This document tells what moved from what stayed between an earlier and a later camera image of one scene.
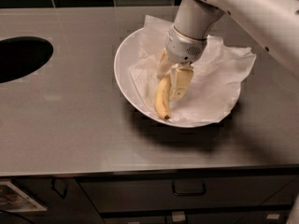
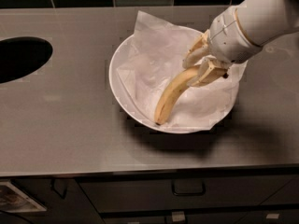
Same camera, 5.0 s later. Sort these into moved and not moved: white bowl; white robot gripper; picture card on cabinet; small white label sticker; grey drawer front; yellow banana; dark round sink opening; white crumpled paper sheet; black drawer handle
Moved: white robot gripper; white bowl; yellow banana
Not moved: small white label sticker; white crumpled paper sheet; dark round sink opening; black drawer handle; picture card on cabinet; grey drawer front
